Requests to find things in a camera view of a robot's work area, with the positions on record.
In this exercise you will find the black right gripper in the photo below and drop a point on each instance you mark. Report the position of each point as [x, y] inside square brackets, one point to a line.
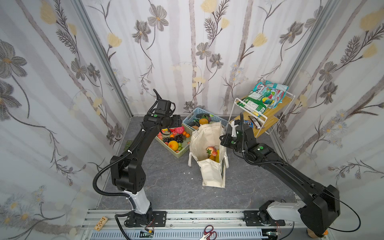
[226, 140]

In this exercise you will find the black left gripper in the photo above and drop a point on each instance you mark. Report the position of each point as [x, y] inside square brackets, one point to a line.
[177, 121]

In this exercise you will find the red toy apple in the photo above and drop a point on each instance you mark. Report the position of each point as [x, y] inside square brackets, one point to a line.
[212, 151]

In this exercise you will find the floral canvas tote bag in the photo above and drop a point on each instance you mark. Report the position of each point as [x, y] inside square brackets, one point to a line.
[213, 173]

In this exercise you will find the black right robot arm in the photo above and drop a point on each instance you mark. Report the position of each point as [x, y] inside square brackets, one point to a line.
[319, 206]

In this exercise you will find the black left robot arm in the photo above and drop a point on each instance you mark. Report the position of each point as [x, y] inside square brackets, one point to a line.
[127, 173]

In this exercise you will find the dark toy grape bunch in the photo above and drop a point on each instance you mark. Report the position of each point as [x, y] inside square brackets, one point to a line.
[179, 139]

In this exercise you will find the orange toy fruit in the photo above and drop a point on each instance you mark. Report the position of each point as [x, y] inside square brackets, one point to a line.
[173, 145]

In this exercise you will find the blue plastic vegetable basket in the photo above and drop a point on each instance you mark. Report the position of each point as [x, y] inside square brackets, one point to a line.
[192, 120]

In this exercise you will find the green plastic fruit basket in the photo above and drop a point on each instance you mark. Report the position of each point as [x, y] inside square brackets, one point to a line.
[167, 135]

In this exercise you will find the orange toy tangerine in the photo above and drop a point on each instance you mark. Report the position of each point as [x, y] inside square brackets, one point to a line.
[203, 121]

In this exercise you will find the green snack packet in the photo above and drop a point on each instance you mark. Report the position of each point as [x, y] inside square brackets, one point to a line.
[255, 103]

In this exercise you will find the small green toy on floor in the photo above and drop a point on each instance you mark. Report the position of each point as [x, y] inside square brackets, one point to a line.
[127, 145]

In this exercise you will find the teal snack packet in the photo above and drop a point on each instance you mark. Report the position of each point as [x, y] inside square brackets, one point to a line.
[271, 94]

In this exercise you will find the wooden tag block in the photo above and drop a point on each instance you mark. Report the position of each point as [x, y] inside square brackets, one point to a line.
[101, 224]

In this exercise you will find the white wire wooden shelf rack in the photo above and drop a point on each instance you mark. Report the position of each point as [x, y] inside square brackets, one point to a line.
[269, 119]

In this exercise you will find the red handled scissors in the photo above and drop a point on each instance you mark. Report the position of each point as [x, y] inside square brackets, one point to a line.
[209, 233]

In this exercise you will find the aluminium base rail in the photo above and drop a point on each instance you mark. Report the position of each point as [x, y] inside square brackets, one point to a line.
[190, 225]

